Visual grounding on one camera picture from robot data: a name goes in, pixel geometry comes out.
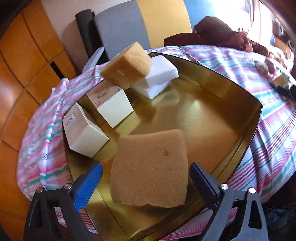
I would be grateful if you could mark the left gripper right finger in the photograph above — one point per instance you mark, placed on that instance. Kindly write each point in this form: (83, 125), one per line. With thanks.
(237, 215)

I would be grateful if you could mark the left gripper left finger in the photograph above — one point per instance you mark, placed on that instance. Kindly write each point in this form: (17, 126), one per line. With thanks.
(42, 222)

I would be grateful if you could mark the cream tea box with barcode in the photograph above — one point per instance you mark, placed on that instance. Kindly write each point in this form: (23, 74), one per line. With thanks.
(83, 135)

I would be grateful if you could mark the brown sponge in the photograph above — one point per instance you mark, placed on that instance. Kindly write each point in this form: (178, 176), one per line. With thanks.
(150, 169)

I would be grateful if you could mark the cream tea box with print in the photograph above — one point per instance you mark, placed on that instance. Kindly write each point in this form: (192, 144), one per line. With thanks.
(111, 102)

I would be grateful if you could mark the yellow sponge block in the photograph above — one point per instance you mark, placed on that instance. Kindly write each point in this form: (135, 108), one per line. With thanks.
(128, 67)

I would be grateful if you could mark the white foam block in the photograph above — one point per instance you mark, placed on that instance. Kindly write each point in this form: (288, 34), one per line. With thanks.
(161, 74)

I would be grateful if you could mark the cream sock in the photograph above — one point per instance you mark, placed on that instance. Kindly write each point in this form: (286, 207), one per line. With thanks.
(261, 67)

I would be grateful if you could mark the pink striped cloth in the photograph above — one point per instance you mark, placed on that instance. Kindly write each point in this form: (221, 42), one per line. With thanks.
(267, 165)

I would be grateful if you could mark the gold metal tin tray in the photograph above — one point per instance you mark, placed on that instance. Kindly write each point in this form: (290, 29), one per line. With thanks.
(218, 118)

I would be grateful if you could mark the wooden wardrobe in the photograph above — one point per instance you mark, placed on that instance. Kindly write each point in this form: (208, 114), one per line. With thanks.
(33, 60)

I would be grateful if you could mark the dark brown blanket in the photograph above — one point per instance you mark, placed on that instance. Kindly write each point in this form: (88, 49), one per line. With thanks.
(212, 31)

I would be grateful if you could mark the grey yellow blue chair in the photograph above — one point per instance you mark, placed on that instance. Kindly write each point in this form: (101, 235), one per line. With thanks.
(146, 22)

